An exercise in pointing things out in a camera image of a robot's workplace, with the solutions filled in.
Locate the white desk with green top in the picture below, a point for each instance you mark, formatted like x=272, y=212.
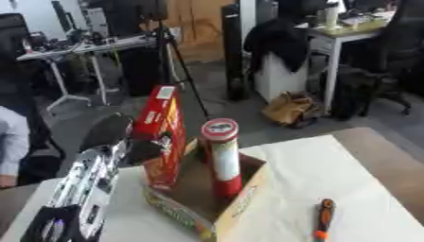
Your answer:
x=337, y=36

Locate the open tan cardboard box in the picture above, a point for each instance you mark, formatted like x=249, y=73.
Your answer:
x=199, y=189

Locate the person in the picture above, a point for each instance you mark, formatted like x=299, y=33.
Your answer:
x=14, y=138

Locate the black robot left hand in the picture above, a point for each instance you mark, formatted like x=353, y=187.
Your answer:
x=110, y=129

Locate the tall black column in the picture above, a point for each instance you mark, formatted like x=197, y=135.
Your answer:
x=234, y=53

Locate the red and white tube can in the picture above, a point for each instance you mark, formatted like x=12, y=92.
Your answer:
x=225, y=164

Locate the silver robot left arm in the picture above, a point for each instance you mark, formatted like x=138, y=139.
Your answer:
x=83, y=186

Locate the red cardboard food box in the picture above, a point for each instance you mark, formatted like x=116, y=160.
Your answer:
x=160, y=126

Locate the white desk with clutter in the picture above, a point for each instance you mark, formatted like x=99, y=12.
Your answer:
x=83, y=48

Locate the orange and black hand tool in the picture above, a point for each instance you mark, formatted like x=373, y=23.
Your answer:
x=324, y=220

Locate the black bin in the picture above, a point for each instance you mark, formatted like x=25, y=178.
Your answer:
x=141, y=72

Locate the white cabinet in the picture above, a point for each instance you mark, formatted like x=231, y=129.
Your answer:
x=279, y=80

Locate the black backpack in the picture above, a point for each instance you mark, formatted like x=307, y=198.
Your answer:
x=353, y=91

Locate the black office chair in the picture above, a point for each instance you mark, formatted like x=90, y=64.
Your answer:
x=400, y=53

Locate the black jacket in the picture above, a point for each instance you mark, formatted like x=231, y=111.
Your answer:
x=276, y=41

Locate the tan bag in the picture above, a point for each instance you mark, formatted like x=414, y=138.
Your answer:
x=288, y=108

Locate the black camera tripod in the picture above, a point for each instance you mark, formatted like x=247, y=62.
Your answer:
x=164, y=56

